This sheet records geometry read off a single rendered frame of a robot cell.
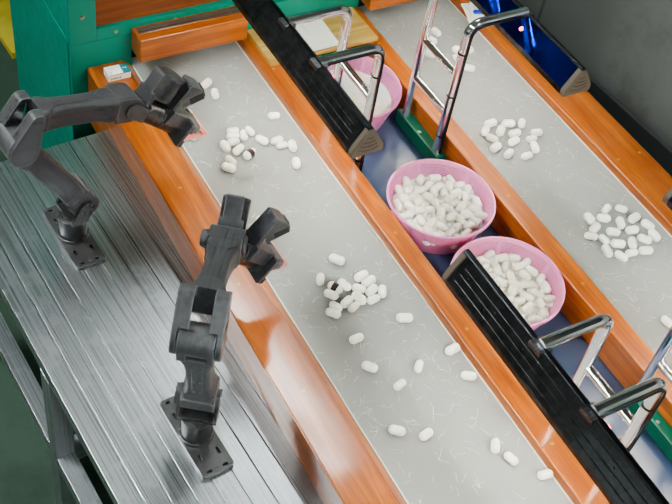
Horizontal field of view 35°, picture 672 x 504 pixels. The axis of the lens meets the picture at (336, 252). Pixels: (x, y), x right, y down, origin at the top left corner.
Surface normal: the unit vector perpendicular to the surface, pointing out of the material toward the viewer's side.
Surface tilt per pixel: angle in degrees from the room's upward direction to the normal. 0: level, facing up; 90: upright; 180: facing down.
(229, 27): 90
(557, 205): 0
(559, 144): 0
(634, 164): 0
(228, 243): 17
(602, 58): 90
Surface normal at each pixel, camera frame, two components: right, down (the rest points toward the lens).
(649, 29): -0.83, 0.33
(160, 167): 0.13, -0.66
